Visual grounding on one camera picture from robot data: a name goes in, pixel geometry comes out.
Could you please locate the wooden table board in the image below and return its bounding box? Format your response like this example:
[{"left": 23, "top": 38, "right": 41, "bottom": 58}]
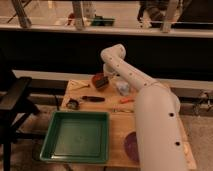
[{"left": 59, "top": 78, "right": 198, "bottom": 171}]

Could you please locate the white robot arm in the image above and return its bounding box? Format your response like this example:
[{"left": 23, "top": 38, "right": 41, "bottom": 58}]
[{"left": 100, "top": 44, "right": 189, "bottom": 171}]

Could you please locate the red bowl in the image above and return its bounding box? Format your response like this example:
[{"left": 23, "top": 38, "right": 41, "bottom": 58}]
[{"left": 92, "top": 73, "right": 109, "bottom": 90}]

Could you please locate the thin metal utensil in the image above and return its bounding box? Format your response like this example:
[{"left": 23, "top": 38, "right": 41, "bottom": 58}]
[{"left": 112, "top": 108, "right": 134, "bottom": 113}]

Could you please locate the purple round plate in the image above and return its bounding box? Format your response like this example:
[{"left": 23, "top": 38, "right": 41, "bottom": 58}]
[{"left": 124, "top": 132, "right": 139, "bottom": 162}]

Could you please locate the green plastic tray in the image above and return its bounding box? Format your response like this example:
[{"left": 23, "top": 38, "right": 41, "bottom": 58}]
[{"left": 40, "top": 111, "right": 109, "bottom": 164}]

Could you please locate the black chair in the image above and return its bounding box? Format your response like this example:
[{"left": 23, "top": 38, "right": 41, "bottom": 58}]
[{"left": 0, "top": 50, "right": 43, "bottom": 171}]

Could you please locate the cream cloth piece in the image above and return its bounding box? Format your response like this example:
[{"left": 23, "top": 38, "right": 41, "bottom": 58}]
[{"left": 69, "top": 80, "right": 89, "bottom": 90}]

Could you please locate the clear plastic bag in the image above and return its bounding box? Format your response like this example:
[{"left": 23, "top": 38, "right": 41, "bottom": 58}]
[{"left": 115, "top": 80, "right": 130, "bottom": 96}]

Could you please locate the black handled knife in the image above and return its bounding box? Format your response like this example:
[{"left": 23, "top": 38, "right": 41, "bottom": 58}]
[{"left": 82, "top": 96, "right": 105, "bottom": 102}]

